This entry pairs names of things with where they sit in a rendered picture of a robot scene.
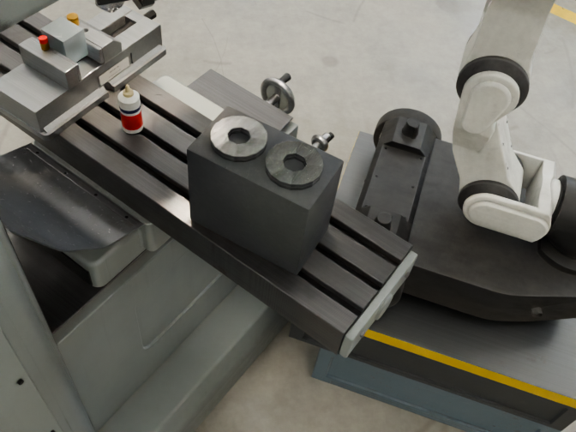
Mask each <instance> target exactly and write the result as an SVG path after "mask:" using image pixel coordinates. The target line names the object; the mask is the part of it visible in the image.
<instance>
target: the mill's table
mask: <svg viewBox="0 0 576 432"><path fill-rule="evenodd" d="M51 22H53V21H52V20H51V19H49V18H47V17H46V16H44V15H42V14H40V12H37V13H36V14H34V15H31V16H29V17H28V18H26V19H25V20H23V21H20V22H19V23H17V24H15V25H14V26H12V27H10V28H8V29H6V30H4V31H2V32H1V33H0V77H2V76H3V75H6V74H7V73H8V72H10V71H11V70H12V69H15V68H16V67H18V66H19V65H21V64H22V63H23V60H22V57H21V52H20V49H19V46H18V44H20V43H22V42H23V41H25V40H26V39H30V38H31V37H34V38H35V39H37V40H39V36H40V35H42V33H41V30H40V28H42V27H44V26H46V25H48V24H49V23H51ZM126 85H129V87H130V88H131V89H133V90H136V92H138V93H139V94H140V101H141V113H142V120H143V129H142V131H141V132H139V133H137V134H128V133H126V132H125V131H124V130H123V126H122V120H121V115H120V109H119V103H118V97H117V96H118V94H119V93H120V92H122V90H124V89H125V86H126ZM126 85H125V86H123V87H122V88H120V89H119V90H118V91H116V92H113V91H112V90H107V91H108V92H109V96H110V97H109V98H107V99H106V100H104V101H103V102H102V103H100V104H99V105H97V106H96V107H95V108H93V109H92V110H90V112H88V113H87V114H86V115H84V116H83V117H81V118H80V119H79V120H77V121H76V122H75V123H73V124H72V125H70V126H69V127H68V128H66V129H65V130H64V131H63V132H61V133H60V134H59V135H57V136H56V137H54V138H53V139H51V140H49V141H44V140H42V139H41V138H39V137H38V136H36V135H35V134H34V133H32V132H31V131H29V130H27V129H25V128H24V127H22V126H21V125H20V124H18V123H17V122H15V121H13V120H12V119H10V118H9V117H7V116H5V115H4V114H2V112H0V115H1V116H2V117H4V118H5V119H7V120H8V121H9V122H11V123H12V124H14V126H16V127H17V128H19V129H20V130H22V131H23V132H25V133H26V134H27V135H29V136H31V137H32V138H33V139H34V140H36V141H37V142H38V143H40V144H41V145H43V146H44V147H46V148H47V149H49V150H50V151H51V152H53V153H54V154H56V156H58V157H59V158H61V159H62V160H64V161H65V162H67V163H68V164H69V165H71V166H73V167H74V168H75V169H76V170H78V171H79V172H80V173H82V174H83V175H85V176H86V177H88V178H89V179H91V180H92V181H94V182H95V183H96V184H98V185H99V186H100V187H101V188H103V189H105V190H106V191H107V192H109V193H110V194H112V195H113V196H115V197H116V198H118V200H120V201H121V202H123V203H124V204H125V205H127V206H128V207H130V208H131V209H133V210H134V211H136V212H137V213H138V214H140V215H141V216H142V217H143V218H145V219H147V220H148V221H149V222H151V223H152V224H154V225H155V226H157V227H158V228H160V230H162V231H163V232H165V233H166V234H167V235H169V236H170V237H172V238H173V239H175V240H176V241H178V242H179V243H180V244H182V245H183V246H184V247H186V248H187V249H189V250H190V251H192V252H193V253H194V254H196V255H198V256H199V257H200V258H202V260H204V261H205V262H207V263H208V264H210V265H211V266H212V267H214V268H216V269H217V270H218V271H220V272H221V273H222V274H224V275H225V276H226V277H228V278H229V279H231V280H232V281H234V282H235V283H236V284H238V285H240V286H241V287H242V288H244V290H246V291H247V292H249V293H250V294H252V295H253V296H254V297H256V298H258V299H259V300H260V301H262V302H263V303H264V304H266V305H267V306H268V307H270V308H271V309H273V310H274V311H276V312H277V313H279V314H280V315H282V316H283V317H284V318H286V320H288V321H290V322H291V323H292V324H294V325H295V326H297V327H298V328H300V329H301V330H303V331H304V332H305V333H306V334H308V335H309V336H310V337H312V338H313V339H315V340H316V341H318V342H319V343H321V344H322V345H324V346H325V347H326V348H328V350H330V351H332V352H333V353H334V354H336V355H337V354H338V353H339V354H340V355H341V356H343V357H348V356H349V354H350V353H351V351H352V350H353V349H354V347H355V346H356V345H357V343H358V342H359V340H360V339H361V338H362V337H363V336H364V334H365V333H366V332H367V331H368V329H369V328H370V326H371V325H372V324H373V322H374V321H375V320H379V319H380V318H381V316H382V315H383V314H384V312H385V311H386V309H387V307H388V306H389V304H390V302H391V301H392V299H393V295H394V294H395V292H396V291H397V290H398V288H400V286H401V285H402V284H403V283H404V281H405V280H406V279H407V278H408V276H409V275H410V272H411V270H412V267H413V265H414V263H415V261H416V259H417V254H416V253H415V252H413V251H411V248H412V246H413V245H412V244H410V243H408V242H406V241H405V240H404V239H402V238H401V237H398V236H397V235H395V234H394V233H392V232H390V231H389V230H388V229H386V228H384V227H383V226H381V225H379V224H377V223H376V222H374V220H372V219H370V218H368V217H367V216H365V215H363V214H362V213H360V212H358V211H357V210H356V209H354V208H353V207H350V206H349V205H347V204H346V203H344V202H342V201H341V200H339V199H338V198H336V197H335V200H334V204H333V210H332V214H331V218H330V221H329V225H328V228H327V231H326V232H325V234H324V236H323V237H322V239H321V240H320V242H319V243H318V244H317V246H316V247H315V249H314V251H313V252H312V254H311V255H310V257H309V258H308V260H307V261H306V262H305V264H304V265H303V267H302V269H301V270H300V272H299V273H298V274H297V275H295V274H293V273H290V272H288V271H286V270H284V269H283V268H282V267H279V266H277V265H275V264H273V263H272V262H270V261H268V260H266V259H264V258H262V257H260V256H258V255H256V254H254V253H253V252H251V251H249V250H247V249H245V248H243V247H241V246H239V245H238V244H236V243H234V242H232V241H230V240H228V239H226V238H224V237H222V236H220V235H219V234H217V233H215V232H213V231H210V230H209V229H208V228H206V227H204V226H202V225H199V224H197V223H196V222H194V221H193V220H191V219H190V212H189V179H188V161H187V148H188V147H189V146H190V145H191V144H192V143H193V142H194V141H195V139H196V138H197V137H198V136H199V135H200V134H201V133H202V132H203V131H204V130H205V129H206V128H207V127H208V126H209V125H210V123H211V122H212V121H213V120H211V119H210V118H208V117H206V116H204V115H203V114H201V113H200V112H198V111H197V110H195V109H193V108H192V107H190V106H189V105H186V104H185V103H184V102H182V101H181V100H179V99H177V98H176V97H174V96H172V95H171V94H169V93H168V92H166V91H165V90H163V89H162V88H160V87H158V86H156V85H155V84H153V83H152V82H150V81H149V80H147V79H145V78H144V77H142V76H140V75H138V76H136V78H134V79H133V80H132V81H130V82H129V83H127V84H126Z"/></svg>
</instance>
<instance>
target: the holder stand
mask: <svg viewBox="0 0 576 432"><path fill-rule="evenodd" d="M187 161H188V179H189V212H190V219H191V220H193V221H194V222H196V223H197V224H199V225H202V226H204V227H206V228H208V229H209V230H210V231H213V232H215V233H217V234H219V235H220V236H222V237H224V238H226V239H228V240H230V241H232V242H234V243H236V244H238V245H239V246H241V247H243V248H245V249H247V250H249V251H251V252H253V253H254V254H256V255H258V256H260V257H262V258H264V259H266V260H268V261H270V262H272V263H273V264H275V265H277V266H279V267H282V268H283V269H284V270H286V271H288V272H290V273H293V274H295V275H297V274H298V273H299V272H300V270H301V269H302V267H303V265H304V264H305V262H306V261H307V260H308V258H309V257H310V255H311V254H312V252H313V251H314V249H315V247H316V246H317V244H318V243H319V242H320V240H321V239H322V237H323V236H324V234H325V232H326V231H327V228H328V225H329V221H330V218H331V214H332V210H333V204H334V200H335V196H336V193H337V189H338V186H339V180H340V175H341V172H342V168H343V164H344V161H343V160H342V159H339V158H337V157H335V156H333V155H331V154H329V153H326V152H324V151H322V150H320V149H319V148H317V147H313V146H311V145H310V144H308V143H306V142H304V141H301V140H298V139H297V138H295V137H293V136H291V135H288V134H286V133H284V132H282V131H280V130H278V129H276V128H274V127H272V126H270V125H267V124H265V123H263V122H261V121H259V120H257V119H255V118H252V117H250V116H248V115H246V114H244V113H242V112H240V111H237V110H235V109H233V108H231V107H230V106H226V108H225V109H224V110H223V111H222V112H221V113H220V114H219V115H218V116H217V117H216V118H215V119H214V120H213V121H212V122H211V123H210V125H209V126H208V127H207V128H206V129H205V130H204V131H203V132H202V133H201V134H200V135H199V136H198V137H197V138H196V139H195V141H194V142H193V143H192V144H191V145H190V146H189V147H188V148H187Z"/></svg>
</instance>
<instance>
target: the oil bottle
mask: <svg viewBox="0 0 576 432"><path fill-rule="evenodd" d="M117 97H118V103H119V109H120V115H121V120H122V126H123V130H124V131H125V132H126V133H128V134H137V133H139V132H141V131H142V129H143V120H142V113H141V101H140V94H139V93H138V92H136V90H133V89H131V88H130V87H129V85H126V86H125V89H124V90H122V92H120V93H119V94H118V96H117Z"/></svg>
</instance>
